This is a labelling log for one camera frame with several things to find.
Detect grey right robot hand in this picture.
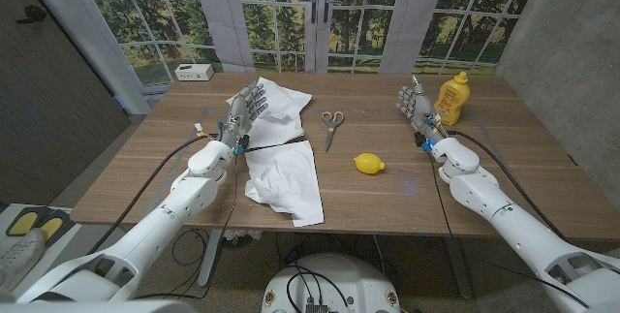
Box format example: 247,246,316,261
395,74,450,149

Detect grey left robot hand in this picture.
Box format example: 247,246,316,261
220,81,269,152

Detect grey and orange scissors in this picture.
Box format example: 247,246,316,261
321,110,346,153

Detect yellow mustard bottle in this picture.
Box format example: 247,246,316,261
433,71,472,127

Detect yellow lemon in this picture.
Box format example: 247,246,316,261
353,152,387,175

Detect crumpled white paper sheet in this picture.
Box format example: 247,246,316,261
226,77,313,150

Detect white power socket box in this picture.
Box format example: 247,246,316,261
173,63,215,82

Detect creased white paper sheet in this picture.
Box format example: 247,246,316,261
244,140,326,229

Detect printed forest window backdrop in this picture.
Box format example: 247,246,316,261
75,0,546,87

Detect white table leg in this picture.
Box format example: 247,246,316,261
197,229,225,289

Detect grey table leg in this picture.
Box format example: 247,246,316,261
443,235,475,300

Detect white robot torso base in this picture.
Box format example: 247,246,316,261
261,253,402,313

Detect yellow black foot pedal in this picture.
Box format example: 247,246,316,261
5,207,40,237
36,211,74,241

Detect white sneaker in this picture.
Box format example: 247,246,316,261
0,228,47,293

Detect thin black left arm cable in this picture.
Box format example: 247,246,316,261
133,150,241,302

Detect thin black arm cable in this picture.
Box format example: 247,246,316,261
133,150,241,302
427,151,591,309

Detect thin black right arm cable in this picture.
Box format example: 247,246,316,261
427,151,591,309

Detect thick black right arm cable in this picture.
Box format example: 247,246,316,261
446,129,569,242

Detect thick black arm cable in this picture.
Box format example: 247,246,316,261
86,132,222,256
446,129,569,242

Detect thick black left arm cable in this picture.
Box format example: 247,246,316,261
86,132,222,256

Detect black floor cable loop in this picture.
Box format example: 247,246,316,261
170,228,210,267

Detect white backdrop frame post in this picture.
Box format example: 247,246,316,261
14,0,152,115

